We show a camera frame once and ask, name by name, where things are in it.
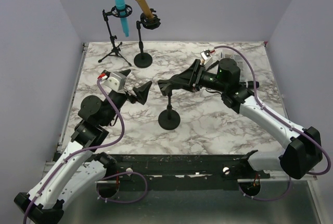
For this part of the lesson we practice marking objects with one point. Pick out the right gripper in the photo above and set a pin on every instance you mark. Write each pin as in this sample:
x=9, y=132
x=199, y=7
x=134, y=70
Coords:
x=189, y=79

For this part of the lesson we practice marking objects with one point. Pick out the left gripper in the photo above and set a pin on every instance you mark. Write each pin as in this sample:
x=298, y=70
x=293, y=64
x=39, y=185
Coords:
x=141, y=92

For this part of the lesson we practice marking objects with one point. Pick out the black round-base mic stand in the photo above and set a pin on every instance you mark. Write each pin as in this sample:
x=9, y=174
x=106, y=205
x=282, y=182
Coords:
x=168, y=119

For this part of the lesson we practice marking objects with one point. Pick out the black microphone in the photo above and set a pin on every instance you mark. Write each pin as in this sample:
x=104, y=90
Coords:
x=250, y=84

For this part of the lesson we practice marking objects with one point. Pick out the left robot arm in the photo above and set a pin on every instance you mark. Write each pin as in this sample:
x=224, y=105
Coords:
x=47, y=200

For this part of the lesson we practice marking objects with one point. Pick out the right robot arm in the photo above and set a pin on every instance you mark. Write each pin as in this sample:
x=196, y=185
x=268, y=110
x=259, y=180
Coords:
x=301, y=146

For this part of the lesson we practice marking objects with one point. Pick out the black tripod mic stand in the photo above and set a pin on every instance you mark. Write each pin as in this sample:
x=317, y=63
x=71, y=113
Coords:
x=115, y=49

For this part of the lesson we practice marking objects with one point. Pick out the blue microphone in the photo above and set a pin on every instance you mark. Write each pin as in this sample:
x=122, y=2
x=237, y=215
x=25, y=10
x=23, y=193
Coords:
x=121, y=7

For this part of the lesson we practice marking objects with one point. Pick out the gold microphone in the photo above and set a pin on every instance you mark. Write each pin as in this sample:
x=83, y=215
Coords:
x=145, y=9

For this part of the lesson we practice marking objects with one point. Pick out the clear plastic screw box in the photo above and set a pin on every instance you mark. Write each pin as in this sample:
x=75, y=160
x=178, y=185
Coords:
x=227, y=53

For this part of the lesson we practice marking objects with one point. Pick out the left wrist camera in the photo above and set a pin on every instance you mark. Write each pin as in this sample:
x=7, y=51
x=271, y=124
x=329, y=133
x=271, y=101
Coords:
x=114, y=81

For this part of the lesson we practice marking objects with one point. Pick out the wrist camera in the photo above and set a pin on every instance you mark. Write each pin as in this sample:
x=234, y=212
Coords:
x=206, y=58
x=114, y=81

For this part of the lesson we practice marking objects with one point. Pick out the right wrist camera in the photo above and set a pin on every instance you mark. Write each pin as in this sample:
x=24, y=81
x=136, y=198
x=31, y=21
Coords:
x=206, y=58

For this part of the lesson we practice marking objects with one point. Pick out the black T-handle tool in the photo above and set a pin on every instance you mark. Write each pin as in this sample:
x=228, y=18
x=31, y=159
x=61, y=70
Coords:
x=213, y=65

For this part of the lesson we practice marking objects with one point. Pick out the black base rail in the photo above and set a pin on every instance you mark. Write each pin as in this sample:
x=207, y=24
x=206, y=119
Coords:
x=177, y=172

